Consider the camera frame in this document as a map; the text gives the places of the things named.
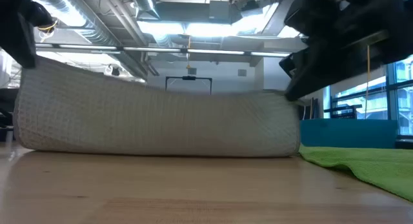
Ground black yellow cable reel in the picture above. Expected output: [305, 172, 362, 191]
[37, 19, 59, 34]

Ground green microfiber towel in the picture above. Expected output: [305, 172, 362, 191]
[298, 145, 413, 202]

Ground teal fabric basket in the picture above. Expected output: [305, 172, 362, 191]
[299, 118, 399, 150]

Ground grey waffle microfiber towel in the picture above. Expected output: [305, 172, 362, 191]
[12, 56, 306, 158]

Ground black metal rack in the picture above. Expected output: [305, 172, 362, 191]
[323, 104, 363, 119]

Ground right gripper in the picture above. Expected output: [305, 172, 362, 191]
[279, 0, 413, 101]

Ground black leaning panel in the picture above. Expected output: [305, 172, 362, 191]
[303, 97, 319, 120]

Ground black monitor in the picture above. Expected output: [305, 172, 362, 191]
[0, 87, 17, 114]

